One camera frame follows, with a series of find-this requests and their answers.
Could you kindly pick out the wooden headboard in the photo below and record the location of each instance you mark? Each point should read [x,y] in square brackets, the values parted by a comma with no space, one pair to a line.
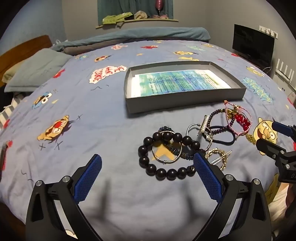
[23,48]

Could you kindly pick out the striped cartoon pillow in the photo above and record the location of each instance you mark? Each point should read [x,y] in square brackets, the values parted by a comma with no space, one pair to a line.
[7,111]

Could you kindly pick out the wooden window shelf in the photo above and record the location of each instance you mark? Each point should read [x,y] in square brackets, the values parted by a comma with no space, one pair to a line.
[148,21]

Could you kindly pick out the pink cloth item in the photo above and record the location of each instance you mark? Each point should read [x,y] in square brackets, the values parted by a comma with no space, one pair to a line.
[160,16]

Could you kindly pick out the blue cartoon printed blanket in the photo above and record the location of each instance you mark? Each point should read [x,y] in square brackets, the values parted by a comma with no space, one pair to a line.
[104,125]

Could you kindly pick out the printed paper sheet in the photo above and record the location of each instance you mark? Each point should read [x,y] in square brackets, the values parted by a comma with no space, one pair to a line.
[180,81]

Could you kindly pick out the teal curtain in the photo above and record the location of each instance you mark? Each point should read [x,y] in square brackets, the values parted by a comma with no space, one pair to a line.
[143,5]

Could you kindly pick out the white rack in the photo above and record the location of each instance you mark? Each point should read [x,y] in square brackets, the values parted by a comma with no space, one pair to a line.
[285,70]

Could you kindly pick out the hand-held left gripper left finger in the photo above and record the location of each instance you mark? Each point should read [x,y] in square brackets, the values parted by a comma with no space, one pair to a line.
[89,178]

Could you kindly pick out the shallow grey cardboard box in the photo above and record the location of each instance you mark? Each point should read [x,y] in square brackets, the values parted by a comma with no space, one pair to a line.
[185,102]

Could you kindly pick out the white bag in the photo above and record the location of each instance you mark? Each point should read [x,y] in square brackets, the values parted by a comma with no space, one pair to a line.
[57,41]

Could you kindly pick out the beige plush toy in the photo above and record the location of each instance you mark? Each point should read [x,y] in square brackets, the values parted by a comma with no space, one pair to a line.
[140,14]

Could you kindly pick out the beige pillow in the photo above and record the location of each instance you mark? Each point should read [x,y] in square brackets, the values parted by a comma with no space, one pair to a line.
[8,75]

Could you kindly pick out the grey folded blanket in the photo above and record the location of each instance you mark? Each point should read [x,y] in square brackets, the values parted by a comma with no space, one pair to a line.
[138,34]
[78,49]

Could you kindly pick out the grey pillow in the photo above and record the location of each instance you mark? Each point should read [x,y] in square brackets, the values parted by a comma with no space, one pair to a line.
[39,69]

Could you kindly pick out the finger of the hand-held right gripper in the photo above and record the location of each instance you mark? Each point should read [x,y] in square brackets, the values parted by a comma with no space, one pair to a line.
[281,127]
[268,147]

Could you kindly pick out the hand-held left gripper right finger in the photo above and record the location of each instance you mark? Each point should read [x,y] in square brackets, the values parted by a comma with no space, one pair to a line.
[208,177]

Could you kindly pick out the thin silver bangle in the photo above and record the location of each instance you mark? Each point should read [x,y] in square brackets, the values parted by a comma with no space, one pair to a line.
[157,158]

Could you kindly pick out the black flat screen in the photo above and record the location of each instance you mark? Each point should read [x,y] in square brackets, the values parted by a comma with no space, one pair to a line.
[253,45]

